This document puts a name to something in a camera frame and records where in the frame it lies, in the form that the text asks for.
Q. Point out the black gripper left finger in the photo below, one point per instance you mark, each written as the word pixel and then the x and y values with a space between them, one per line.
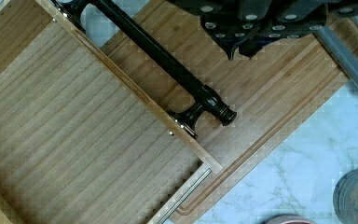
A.
pixel 232 33

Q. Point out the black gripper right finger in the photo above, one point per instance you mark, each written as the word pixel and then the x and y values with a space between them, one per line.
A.
pixel 284 22

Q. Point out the wooden drawer with black handle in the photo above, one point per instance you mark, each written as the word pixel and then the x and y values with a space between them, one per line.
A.
pixel 80 142

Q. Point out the bamboo cutting board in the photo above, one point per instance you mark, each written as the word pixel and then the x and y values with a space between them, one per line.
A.
pixel 273 93

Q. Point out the dark round container lid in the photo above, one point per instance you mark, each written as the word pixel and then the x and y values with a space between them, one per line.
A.
pixel 345 198

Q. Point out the pink ceramic lidded pot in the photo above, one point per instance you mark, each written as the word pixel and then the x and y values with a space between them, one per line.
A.
pixel 288 220

